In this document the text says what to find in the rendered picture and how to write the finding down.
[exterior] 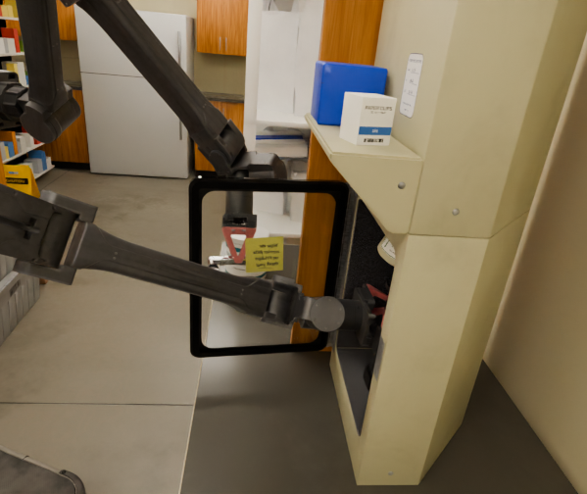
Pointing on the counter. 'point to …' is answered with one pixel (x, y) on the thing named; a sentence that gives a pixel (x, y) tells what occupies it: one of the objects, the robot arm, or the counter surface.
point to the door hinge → (344, 255)
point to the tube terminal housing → (458, 208)
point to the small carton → (367, 119)
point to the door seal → (198, 255)
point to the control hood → (375, 173)
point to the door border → (264, 191)
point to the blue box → (334, 83)
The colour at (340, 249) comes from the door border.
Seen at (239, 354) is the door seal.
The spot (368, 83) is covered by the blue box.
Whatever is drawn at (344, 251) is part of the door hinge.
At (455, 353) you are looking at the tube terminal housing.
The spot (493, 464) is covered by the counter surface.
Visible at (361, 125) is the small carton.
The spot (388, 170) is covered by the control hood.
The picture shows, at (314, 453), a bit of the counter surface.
